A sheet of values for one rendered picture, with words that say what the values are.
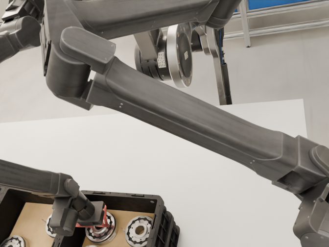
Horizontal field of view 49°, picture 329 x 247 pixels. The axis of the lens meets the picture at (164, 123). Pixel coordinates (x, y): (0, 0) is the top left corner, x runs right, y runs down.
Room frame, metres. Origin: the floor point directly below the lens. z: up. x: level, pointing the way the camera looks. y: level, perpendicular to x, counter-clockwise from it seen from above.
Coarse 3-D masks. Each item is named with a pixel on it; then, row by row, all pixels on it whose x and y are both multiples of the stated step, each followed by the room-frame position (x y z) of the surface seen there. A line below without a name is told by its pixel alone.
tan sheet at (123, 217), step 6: (108, 210) 0.69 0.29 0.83; (114, 210) 0.68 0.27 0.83; (114, 216) 0.66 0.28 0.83; (120, 216) 0.65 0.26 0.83; (126, 216) 0.64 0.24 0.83; (132, 216) 0.63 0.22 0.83; (150, 216) 0.60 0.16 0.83; (120, 222) 0.63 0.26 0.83; (126, 222) 0.62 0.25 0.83; (120, 228) 0.61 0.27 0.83; (120, 234) 0.59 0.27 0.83; (84, 240) 0.62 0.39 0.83; (114, 240) 0.58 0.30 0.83; (120, 240) 0.57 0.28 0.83; (84, 246) 0.60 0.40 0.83; (102, 246) 0.58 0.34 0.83; (108, 246) 0.57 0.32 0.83; (114, 246) 0.56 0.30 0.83; (120, 246) 0.55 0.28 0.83; (126, 246) 0.54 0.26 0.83
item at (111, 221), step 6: (108, 216) 0.65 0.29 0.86; (108, 222) 0.63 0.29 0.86; (114, 222) 0.62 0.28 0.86; (90, 228) 0.64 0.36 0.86; (108, 228) 0.61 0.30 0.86; (90, 234) 0.62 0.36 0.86; (96, 234) 0.61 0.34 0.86; (102, 234) 0.60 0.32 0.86; (108, 234) 0.59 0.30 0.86; (96, 240) 0.59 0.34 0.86; (102, 240) 0.58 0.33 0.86
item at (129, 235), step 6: (138, 216) 0.60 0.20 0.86; (144, 216) 0.59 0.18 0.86; (132, 222) 0.59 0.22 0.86; (138, 222) 0.58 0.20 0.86; (144, 222) 0.57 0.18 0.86; (150, 222) 0.57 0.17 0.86; (126, 228) 0.58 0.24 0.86; (132, 228) 0.57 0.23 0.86; (126, 234) 0.56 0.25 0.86; (132, 234) 0.55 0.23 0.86; (126, 240) 0.54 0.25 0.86; (132, 240) 0.54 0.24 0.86; (138, 240) 0.53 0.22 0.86; (144, 240) 0.52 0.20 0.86; (132, 246) 0.52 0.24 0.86; (138, 246) 0.51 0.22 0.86; (144, 246) 0.50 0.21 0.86
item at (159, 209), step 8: (88, 192) 0.72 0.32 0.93; (96, 192) 0.70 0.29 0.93; (104, 192) 0.69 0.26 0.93; (112, 192) 0.68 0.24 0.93; (160, 200) 0.58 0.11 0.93; (160, 208) 0.55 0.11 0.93; (160, 216) 0.54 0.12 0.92; (152, 224) 0.52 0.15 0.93; (152, 232) 0.49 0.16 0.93; (152, 240) 0.47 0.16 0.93
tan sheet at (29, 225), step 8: (24, 208) 0.85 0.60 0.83; (32, 208) 0.84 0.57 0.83; (40, 208) 0.82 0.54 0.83; (48, 208) 0.81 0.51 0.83; (24, 216) 0.82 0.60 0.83; (32, 216) 0.80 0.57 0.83; (40, 216) 0.79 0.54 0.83; (48, 216) 0.77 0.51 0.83; (16, 224) 0.80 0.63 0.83; (24, 224) 0.78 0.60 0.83; (32, 224) 0.77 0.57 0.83; (40, 224) 0.76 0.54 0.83; (16, 232) 0.77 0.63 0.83; (24, 232) 0.75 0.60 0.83; (32, 232) 0.74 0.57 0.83; (40, 232) 0.73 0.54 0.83; (32, 240) 0.71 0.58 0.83; (40, 240) 0.70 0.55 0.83; (48, 240) 0.68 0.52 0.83
